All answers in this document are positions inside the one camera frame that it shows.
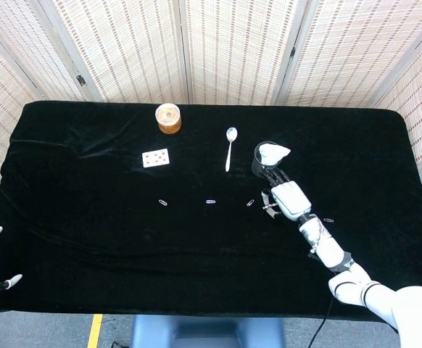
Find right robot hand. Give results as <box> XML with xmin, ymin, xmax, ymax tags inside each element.
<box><xmin>260</xmin><ymin>167</ymin><xmax>313</xmax><ymax>222</ymax></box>

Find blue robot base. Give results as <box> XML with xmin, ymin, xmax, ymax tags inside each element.
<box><xmin>129</xmin><ymin>314</ymin><xmax>286</xmax><ymax>348</ymax></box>

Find black mesh pen cup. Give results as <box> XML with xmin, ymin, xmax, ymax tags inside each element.
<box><xmin>251</xmin><ymin>141</ymin><xmax>281</xmax><ymax>179</ymax></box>

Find white crumpled cloth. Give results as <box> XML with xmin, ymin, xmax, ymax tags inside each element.
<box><xmin>258</xmin><ymin>143</ymin><xmax>291</xmax><ymax>167</ymax></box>

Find white plastic spoon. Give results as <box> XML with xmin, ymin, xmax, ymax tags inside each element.
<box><xmin>224</xmin><ymin>127</ymin><xmax>239</xmax><ymax>173</ymax></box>

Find black velvet tablecloth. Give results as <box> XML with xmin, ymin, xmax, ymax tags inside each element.
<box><xmin>0</xmin><ymin>101</ymin><xmax>422</xmax><ymax>336</ymax></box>

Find white playing card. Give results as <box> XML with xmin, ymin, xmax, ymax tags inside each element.
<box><xmin>141</xmin><ymin>148</ymin><xmax>170</xmax><ymax>169</ymax></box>

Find yellow floor tape strip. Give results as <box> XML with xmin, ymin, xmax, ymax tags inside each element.
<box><xmin>87</xmin><ymin>313</ymin><xmax>104</xmax><ymax>348</ymax></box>

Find clear jar of rubber bands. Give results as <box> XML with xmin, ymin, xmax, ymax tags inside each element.
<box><xmin>154</xmin><ymin>103</ymin><xmax>182</xmax><ymax>135</ymax></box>

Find woven folding screen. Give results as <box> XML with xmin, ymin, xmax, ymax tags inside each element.
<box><xmin>0</xmin><ymin>0</ymin><xmax>422</xmax><ymax>175</ymax></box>

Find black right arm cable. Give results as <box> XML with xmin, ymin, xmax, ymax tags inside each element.
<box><xmin>318</xmin><ymin>295</ymin><xmax>335</xmax><ymax>348</ymax></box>

